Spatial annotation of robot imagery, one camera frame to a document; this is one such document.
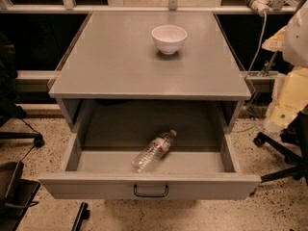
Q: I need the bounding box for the black bin lower left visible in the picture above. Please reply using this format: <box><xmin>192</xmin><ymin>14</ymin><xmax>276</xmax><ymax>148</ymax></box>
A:
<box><xmin>0</xmin><ymin>161</ymin><xmax>40</xmax><ymax>231</ymax></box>

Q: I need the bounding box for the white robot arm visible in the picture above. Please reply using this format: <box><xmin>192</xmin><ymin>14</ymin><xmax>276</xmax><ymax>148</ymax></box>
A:
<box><xmin>262</xmin><ymin>1</ymin><xmax>308</xmax><ymax>133</ymax></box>

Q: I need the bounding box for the white ceramic bowl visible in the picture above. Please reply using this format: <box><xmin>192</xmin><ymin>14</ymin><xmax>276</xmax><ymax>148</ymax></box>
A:
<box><xmin>151</xmin><ymin>25</ymin><xmax>188</xmax><ymax>55</ymax></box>

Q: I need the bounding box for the black drawer handle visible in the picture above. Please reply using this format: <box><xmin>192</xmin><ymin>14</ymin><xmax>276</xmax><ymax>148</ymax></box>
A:
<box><xmin>133</xmin><ymin>185</ymin><xmax>168</xmax><ymax>198</ymax></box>

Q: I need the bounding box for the open grey top drawer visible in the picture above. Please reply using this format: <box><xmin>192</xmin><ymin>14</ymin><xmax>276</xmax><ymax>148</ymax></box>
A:
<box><xmin>38</xmin><ymin>99</ymin><xmax>262</xmax><ymax>201</ymax></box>

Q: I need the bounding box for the grey cabinet with counter top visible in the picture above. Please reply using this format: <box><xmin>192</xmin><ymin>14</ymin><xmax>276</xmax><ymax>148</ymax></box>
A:
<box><xmin>49</xmin><ymin>12</ymin><xmax>250</xmax><ymax>127</ymax></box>

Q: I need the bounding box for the black office chair left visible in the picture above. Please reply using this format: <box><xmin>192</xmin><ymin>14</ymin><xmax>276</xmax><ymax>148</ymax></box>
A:
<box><xmin>0</xmin><ymin>32</ymin><xmax>44</xmax><ymax>147</ymax></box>

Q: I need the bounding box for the white power strip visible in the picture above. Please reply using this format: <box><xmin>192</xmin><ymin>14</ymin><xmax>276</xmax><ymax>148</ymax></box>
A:
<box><xmin>244</xmin><ymin>0</ymin><xmax>271</xmax><ymax>16</ymax></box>

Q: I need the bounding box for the clear plastic water bottle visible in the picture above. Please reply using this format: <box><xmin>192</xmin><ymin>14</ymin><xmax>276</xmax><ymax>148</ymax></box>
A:
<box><xmin>131</xmin><ymin>130</ymin><xmax>177</xmax><ymax>173</ymax></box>

